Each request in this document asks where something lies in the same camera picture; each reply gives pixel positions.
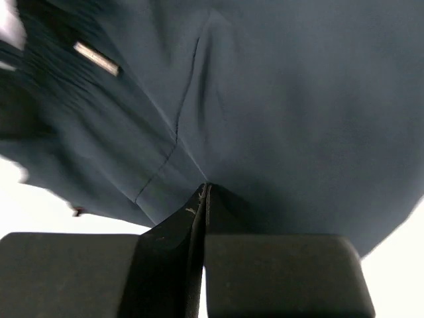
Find dark navy shorts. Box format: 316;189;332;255
1;1;423;256

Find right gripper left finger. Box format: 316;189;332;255
1;185;207;317

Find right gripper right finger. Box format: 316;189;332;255
204;185;376;317

